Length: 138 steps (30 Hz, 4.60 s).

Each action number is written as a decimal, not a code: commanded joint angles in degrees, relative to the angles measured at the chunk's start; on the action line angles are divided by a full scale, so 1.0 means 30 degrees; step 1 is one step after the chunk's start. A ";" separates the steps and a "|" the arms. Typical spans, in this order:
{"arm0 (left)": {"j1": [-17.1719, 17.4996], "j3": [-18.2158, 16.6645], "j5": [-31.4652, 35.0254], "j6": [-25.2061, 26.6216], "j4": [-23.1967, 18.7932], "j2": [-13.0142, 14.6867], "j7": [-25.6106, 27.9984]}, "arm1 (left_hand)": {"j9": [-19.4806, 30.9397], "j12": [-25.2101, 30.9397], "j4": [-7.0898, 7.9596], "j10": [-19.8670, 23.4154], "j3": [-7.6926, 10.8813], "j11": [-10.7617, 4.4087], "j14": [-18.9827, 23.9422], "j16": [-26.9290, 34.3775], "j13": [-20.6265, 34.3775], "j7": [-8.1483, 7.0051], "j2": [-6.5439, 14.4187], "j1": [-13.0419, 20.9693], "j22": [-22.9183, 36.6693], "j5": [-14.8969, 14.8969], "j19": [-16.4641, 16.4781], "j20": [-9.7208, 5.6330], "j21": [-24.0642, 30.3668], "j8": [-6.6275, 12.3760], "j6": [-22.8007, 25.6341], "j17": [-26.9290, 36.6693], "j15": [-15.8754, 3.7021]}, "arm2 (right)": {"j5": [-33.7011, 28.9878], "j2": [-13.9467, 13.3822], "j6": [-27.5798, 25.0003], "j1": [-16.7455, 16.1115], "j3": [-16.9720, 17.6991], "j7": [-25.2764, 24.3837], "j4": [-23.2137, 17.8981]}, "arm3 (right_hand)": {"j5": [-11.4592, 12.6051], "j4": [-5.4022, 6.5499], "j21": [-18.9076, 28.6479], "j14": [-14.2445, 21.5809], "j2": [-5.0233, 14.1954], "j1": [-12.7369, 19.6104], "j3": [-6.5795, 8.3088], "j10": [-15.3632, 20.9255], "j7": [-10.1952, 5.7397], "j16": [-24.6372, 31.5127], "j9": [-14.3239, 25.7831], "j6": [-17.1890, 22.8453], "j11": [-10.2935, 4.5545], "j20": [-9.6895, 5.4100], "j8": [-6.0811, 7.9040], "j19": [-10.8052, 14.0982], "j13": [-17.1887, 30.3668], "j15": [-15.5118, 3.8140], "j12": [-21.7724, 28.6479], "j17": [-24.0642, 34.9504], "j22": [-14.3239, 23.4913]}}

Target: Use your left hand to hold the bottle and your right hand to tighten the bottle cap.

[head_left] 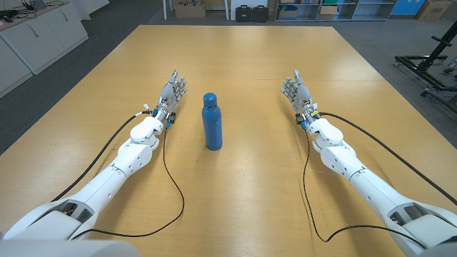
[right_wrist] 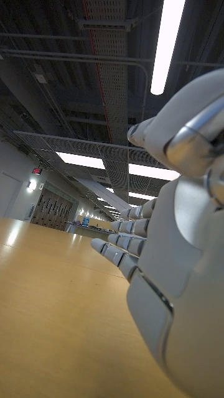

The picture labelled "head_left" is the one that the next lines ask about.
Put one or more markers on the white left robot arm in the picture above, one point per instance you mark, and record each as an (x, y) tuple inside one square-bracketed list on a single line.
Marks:
[(107, 185)]

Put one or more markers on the black electronic device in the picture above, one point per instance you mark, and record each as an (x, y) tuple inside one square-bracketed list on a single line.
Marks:
[(9, 15)]

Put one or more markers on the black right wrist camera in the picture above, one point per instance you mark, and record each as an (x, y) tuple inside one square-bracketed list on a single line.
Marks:
[(299, 119)]

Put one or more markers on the black hard case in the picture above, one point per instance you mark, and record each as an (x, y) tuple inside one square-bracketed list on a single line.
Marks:
[(260, 14), (243, 14)]

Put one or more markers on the brown cardboard box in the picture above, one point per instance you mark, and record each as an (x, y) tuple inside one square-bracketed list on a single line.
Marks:
[(433, 10), (189, 10)]

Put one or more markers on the grey metal shelf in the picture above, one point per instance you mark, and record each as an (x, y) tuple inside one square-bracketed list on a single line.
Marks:
[(367, 17)]

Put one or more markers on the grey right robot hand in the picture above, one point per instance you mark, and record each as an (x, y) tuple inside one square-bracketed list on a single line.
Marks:
[(302, 93)]

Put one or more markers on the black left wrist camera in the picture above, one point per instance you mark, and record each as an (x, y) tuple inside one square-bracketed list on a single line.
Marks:
[(172, 117)]

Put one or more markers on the small cardboard box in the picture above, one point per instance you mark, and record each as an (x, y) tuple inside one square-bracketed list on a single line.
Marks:
[(328, 12)]

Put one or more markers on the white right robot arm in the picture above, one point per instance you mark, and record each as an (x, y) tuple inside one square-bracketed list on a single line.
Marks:
[(371, 189)]

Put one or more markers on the black wheeled stand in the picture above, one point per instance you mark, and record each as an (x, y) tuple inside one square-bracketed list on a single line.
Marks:
[(425, 66)]

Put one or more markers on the blue bottle cap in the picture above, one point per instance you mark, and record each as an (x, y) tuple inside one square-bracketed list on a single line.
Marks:
[(210, 99)]

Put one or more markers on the white low cabinet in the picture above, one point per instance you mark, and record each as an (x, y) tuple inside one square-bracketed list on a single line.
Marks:
[(43, 39)]

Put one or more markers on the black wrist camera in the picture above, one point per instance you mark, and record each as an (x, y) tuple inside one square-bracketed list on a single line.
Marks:
[(299, 119), (172, 117)]

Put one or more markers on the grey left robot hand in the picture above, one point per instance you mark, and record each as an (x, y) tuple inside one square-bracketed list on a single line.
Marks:
[(168, 93)]

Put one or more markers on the white table frame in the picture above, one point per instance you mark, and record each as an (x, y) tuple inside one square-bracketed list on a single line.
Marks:
[(165, 10)]

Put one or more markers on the blue panel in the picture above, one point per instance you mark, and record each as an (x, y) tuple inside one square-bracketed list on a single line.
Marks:
[(407, 7)]

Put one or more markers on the blue metal bottle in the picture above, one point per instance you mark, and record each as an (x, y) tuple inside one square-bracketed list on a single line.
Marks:
[(212, 128)]

